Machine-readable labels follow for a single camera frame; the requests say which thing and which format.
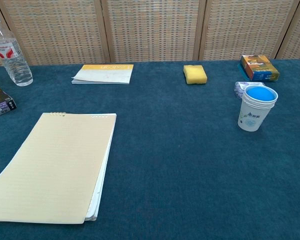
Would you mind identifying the yellow sponge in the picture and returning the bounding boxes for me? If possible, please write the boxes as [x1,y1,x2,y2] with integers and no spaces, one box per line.
[182,64,208,86]

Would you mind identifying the woven wooden folding screen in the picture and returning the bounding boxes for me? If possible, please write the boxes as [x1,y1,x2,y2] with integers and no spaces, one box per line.
[0,0,300,68]

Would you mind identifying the clear plastic water bottle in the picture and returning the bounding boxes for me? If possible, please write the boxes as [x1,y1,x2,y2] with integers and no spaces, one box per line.
[0,14,34,87]

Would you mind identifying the teal flat box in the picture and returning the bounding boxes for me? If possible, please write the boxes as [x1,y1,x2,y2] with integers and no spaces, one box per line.
[237,62,251,82]

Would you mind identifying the yellow white Lexicon book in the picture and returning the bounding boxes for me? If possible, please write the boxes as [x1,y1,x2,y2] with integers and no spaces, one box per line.
[71,64,135,86]

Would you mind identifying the large lined notepad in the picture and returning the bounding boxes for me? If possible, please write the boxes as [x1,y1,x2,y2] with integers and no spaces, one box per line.
[0,112,117,225]

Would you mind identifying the white paper cup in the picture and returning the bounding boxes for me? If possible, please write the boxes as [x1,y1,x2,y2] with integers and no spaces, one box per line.
[237,84,279,132]

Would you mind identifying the orange blue printed carton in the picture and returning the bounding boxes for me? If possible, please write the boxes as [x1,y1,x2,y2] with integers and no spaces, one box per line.
[240,54,280,82]

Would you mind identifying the purple white tissue packet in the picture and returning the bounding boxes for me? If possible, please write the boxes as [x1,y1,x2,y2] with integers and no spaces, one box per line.
[233,80,266,100]

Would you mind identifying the small black carton box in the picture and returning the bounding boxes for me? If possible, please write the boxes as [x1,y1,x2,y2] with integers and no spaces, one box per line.
[0,86,18,116]

